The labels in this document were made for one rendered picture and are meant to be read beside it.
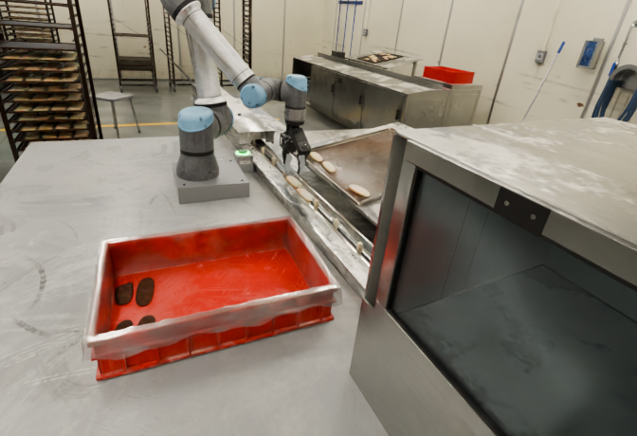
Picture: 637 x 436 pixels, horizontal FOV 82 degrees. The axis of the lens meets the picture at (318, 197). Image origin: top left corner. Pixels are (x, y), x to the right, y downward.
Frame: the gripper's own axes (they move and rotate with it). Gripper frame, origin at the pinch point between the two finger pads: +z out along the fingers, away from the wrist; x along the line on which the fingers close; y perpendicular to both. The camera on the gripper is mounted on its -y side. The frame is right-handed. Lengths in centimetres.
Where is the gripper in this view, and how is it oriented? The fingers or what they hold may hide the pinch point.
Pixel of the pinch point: (294, 172)
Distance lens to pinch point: 140.7
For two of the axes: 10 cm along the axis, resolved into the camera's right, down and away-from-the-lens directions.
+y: -4.5, -4.2, 7.9
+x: -8.9, 1.3, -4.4
